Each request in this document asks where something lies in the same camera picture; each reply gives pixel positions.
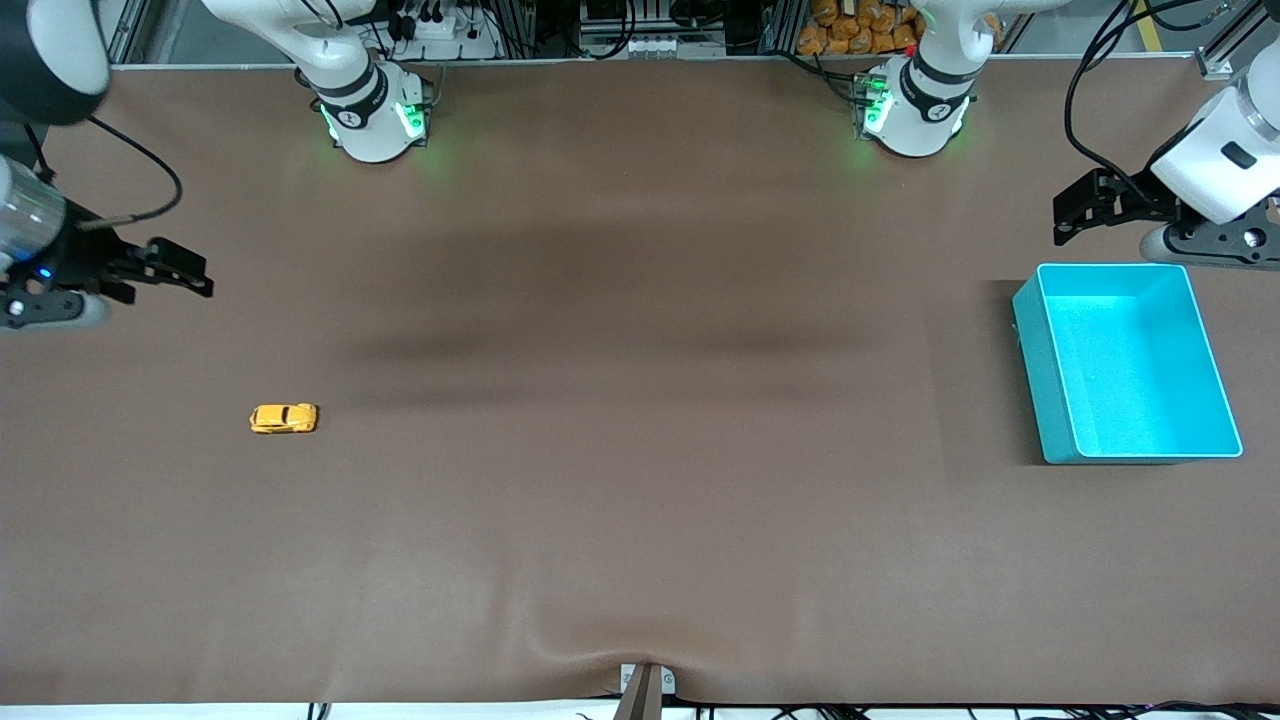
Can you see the black and white control unit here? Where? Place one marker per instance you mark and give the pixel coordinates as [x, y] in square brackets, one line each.
[650, 45]

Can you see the yellow beetle toy car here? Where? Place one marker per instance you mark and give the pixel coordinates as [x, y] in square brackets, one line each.
[283, 418]

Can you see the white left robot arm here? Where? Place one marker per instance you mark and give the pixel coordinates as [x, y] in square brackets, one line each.
[925, 100]

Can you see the aluminium frame rail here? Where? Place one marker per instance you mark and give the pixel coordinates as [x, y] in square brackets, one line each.
[130, 30]
[1225, 45]

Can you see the white power strip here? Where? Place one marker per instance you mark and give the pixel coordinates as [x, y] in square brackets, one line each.
[440, 35]

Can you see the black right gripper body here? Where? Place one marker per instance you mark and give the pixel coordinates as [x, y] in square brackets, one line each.
[82, 258]

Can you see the brown table mat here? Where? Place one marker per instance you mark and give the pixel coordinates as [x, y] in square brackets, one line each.
[640, 450]

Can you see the orange snack packets pile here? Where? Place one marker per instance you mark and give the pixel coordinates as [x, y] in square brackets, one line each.
[850, 35]

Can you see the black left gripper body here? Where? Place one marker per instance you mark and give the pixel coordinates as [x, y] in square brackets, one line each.
[1132, 203]

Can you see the metal table clamp bracket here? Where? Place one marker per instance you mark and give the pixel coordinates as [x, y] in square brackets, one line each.
[645, 695]

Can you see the teal plastic storage bin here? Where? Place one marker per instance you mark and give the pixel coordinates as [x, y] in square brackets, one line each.
[1050, 400]

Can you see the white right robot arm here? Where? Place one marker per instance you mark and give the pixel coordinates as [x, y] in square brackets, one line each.
[370, 110]

